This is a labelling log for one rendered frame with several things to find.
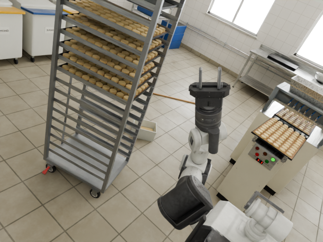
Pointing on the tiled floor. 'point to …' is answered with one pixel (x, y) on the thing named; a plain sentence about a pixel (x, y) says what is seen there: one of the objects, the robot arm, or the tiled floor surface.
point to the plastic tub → (146, 130)
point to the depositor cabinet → (301, 157)
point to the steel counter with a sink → (303, 71)
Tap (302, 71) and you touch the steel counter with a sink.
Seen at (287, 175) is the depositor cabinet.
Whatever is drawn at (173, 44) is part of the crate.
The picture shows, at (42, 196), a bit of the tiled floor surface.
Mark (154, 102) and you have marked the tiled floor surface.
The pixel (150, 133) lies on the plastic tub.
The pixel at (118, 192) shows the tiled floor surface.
